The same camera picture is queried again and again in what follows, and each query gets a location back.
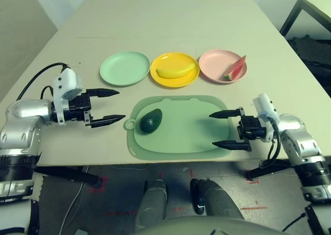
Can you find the red floor tape corner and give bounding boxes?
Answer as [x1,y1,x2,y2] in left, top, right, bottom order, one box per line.
[245,169,260,184]
[89,177,108,194]

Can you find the mint green round plate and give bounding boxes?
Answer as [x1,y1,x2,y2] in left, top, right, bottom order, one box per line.
[99,51,151,87]

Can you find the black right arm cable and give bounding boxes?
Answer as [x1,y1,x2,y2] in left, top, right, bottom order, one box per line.
[260,131,281,167]

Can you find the grey right robot leg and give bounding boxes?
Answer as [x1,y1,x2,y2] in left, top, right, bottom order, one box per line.
[190,178,245,220]

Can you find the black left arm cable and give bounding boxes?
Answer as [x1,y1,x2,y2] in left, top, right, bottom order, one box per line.
[17,62,70,101]

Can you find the grey left robot leg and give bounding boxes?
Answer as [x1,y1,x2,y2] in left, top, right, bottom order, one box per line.
[134,178,169,233]

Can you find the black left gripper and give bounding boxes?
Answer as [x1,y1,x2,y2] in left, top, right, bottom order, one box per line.
[63,88,126,129]

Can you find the grey robot torso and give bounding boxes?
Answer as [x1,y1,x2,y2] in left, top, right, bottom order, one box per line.
[134,215,282,235]

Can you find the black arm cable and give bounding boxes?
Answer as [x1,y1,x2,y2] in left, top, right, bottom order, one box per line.
[17,62,70,101]
[260,131,281,167]

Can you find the pink round plate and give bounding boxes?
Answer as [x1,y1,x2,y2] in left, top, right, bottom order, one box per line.
[198,49,248,84]

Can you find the yellow round plate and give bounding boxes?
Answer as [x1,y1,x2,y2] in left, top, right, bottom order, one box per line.
[150,52,200,88]

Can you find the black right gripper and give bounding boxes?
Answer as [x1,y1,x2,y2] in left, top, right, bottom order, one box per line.
[208,107,267,152]

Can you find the dark green toy avocado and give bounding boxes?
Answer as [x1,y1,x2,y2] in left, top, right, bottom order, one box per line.
[140,108,163,134]

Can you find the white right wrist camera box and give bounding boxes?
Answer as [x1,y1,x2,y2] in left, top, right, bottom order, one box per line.
[252,92,280,124]

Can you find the red toy watermelon slice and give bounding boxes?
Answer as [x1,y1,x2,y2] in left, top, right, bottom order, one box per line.
[223,55,247,81]

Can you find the side table with black legs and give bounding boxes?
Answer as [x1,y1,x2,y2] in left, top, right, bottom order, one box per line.
[279,0,331,37]

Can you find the white floor cable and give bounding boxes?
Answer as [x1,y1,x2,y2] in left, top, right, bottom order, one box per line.
[61,167,90,235]

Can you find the grey robot leg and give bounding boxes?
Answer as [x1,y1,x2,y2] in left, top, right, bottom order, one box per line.
[190,178,245,220]
[134,178,169,233]

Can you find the green cutting board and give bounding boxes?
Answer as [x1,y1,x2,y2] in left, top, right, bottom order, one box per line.
[124,95,231,160]

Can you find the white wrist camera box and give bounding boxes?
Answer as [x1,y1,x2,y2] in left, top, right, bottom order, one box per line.
[252,92,280,124]
[52,68,83,127]

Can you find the black table leg frame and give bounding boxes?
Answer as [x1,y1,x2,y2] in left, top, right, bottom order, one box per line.
[35,165,102,189]
[247,159,294,181]

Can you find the yellow toy banana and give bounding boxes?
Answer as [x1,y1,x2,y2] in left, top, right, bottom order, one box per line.
[155,62,197,79]

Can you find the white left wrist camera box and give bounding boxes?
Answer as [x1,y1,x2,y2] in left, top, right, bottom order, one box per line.
[52,68,83,127]

